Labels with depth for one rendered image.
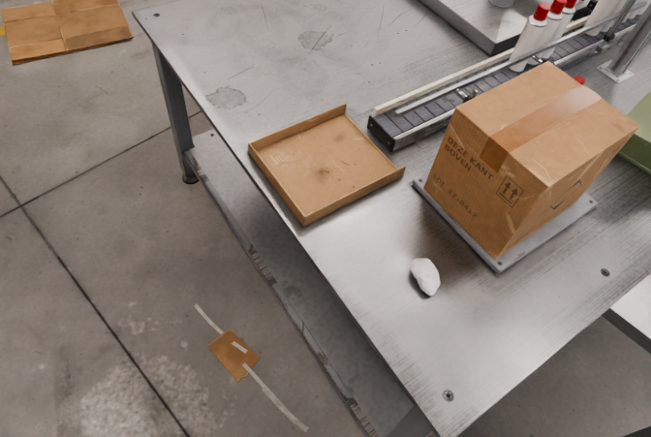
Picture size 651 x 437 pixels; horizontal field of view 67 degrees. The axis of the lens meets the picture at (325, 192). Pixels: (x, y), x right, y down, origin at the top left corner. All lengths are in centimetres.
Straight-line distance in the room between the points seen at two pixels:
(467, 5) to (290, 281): 112
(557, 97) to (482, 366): 57
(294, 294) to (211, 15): 97
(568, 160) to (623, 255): 40
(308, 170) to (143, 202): 117
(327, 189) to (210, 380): 93
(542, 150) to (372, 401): 95
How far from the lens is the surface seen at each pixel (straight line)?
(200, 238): 211
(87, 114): 269
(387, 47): 164
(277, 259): 178
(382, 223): 116
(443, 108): 139
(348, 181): 121
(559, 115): 111
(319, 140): 129
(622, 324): 128
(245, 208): 190
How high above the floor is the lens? 177
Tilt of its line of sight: 53 degrees down
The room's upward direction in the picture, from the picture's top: 8 degrees clockwise
